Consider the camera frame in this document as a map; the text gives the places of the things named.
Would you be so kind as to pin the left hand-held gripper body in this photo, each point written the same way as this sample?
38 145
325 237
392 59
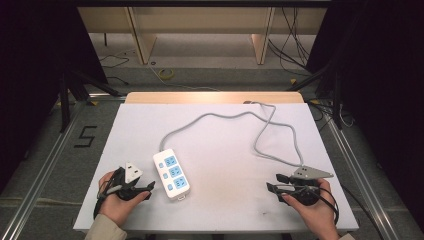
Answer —
128 191

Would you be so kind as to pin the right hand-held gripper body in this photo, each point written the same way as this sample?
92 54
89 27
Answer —
306 195

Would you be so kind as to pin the person's left hand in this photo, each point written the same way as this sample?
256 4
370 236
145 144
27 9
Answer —
115 208

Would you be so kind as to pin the person's right hand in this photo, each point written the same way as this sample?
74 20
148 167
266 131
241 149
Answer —
318 216

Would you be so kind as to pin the white power strip blue sockets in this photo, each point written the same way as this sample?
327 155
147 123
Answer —
168 181

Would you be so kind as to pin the white table cover sheet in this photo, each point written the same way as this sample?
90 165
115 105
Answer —
226 186

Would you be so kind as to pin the black metal stand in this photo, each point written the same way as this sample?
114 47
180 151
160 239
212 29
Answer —
336 100
64 100

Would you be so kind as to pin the wooden table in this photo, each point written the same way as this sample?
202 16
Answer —
213 97

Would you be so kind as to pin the yellow tape roll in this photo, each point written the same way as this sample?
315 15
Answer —
165 74

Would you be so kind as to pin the dark curtain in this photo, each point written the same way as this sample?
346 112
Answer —
386 83
30 66

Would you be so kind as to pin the light wooden bench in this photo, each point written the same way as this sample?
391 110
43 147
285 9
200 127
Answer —
200 20

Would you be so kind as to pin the metal floor rail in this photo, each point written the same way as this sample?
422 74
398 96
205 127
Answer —
360 180
40 176

